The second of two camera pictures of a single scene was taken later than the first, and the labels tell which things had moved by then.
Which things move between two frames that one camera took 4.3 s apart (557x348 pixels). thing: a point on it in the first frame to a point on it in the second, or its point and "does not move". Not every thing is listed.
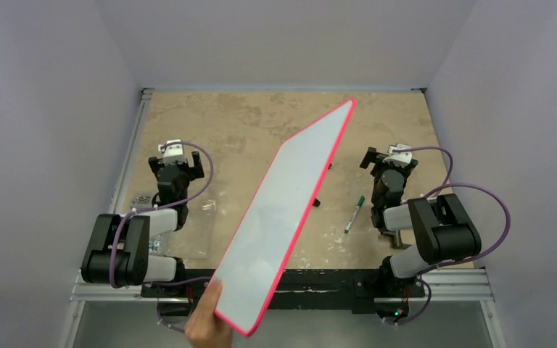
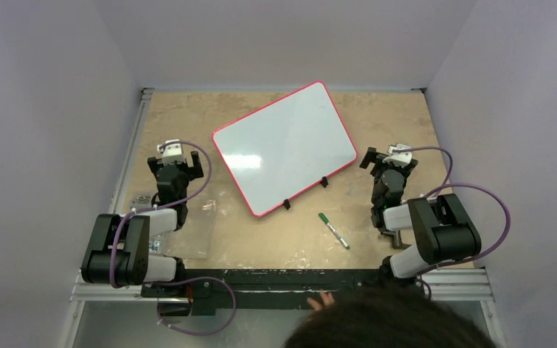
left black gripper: (192, 172) does not move
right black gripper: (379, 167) does not move
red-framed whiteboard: (265, 239) to (282, 148)
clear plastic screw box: (197, 238) does not move
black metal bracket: (396, 241) does not move
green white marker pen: (349, 223) to (326, 220)
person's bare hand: (202, 330) to (326, 298)
